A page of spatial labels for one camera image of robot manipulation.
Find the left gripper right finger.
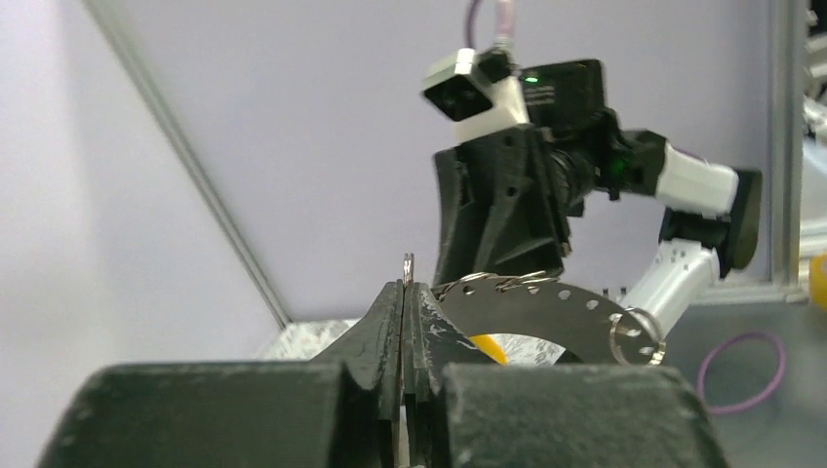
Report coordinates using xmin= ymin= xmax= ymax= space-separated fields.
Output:
xmin=404 ymin=283 xmax=728 ymax=467

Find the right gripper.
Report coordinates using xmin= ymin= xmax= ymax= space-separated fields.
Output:
xmin=433 ymin=124 xmax=611 ymax=284

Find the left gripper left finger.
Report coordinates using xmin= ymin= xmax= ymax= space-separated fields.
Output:
xmin=39 ymin=282 xmax=404 ymax=467

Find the large silver keyring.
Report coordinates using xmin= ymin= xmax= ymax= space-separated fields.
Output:
xmin=433 ymin=271 xmax=666 ymax=366

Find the yellow key tag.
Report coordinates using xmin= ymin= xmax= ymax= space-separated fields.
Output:
xmin=470 ymin=334 xmax=508 ymax=365

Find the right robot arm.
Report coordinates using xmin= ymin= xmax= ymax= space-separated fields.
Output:
xmin=422 ymin=49 xmax=763 ymax=332

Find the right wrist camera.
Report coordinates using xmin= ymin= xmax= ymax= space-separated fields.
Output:
xmin=421 ymin=47 xmax=530 ymax=143

